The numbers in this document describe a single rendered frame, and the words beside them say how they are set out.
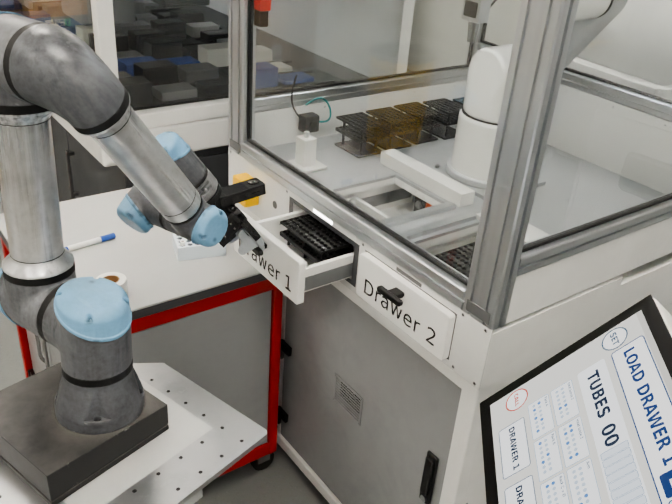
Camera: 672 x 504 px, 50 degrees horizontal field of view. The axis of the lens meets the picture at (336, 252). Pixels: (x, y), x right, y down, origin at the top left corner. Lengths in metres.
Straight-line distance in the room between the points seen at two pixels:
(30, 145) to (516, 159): 0.77
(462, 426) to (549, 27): 0.81
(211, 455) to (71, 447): 0.24
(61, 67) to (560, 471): 0.84
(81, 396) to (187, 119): 1.29
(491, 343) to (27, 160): 0.87
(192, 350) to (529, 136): 1.04
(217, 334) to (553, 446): 1.08
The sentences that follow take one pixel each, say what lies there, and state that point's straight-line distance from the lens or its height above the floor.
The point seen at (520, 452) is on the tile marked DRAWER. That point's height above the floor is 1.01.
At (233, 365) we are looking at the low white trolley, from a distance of 1.97.
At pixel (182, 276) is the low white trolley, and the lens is 1.81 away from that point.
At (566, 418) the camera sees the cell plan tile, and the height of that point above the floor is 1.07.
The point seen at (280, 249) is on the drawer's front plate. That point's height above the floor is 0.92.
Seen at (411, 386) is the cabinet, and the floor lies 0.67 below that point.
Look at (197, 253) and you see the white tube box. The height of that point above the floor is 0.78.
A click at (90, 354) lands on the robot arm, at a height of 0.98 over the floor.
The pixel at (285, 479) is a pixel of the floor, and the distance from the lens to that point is 2.33.
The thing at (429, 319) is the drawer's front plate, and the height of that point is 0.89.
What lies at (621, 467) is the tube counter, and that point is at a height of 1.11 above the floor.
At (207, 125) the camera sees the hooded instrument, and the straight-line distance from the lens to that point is 2.42.
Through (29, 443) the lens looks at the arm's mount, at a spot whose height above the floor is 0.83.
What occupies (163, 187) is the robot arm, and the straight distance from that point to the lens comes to 1.22.
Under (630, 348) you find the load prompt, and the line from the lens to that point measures 1.04.
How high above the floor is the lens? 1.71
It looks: 29 degrees down
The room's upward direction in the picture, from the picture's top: 5 degrees clockwise
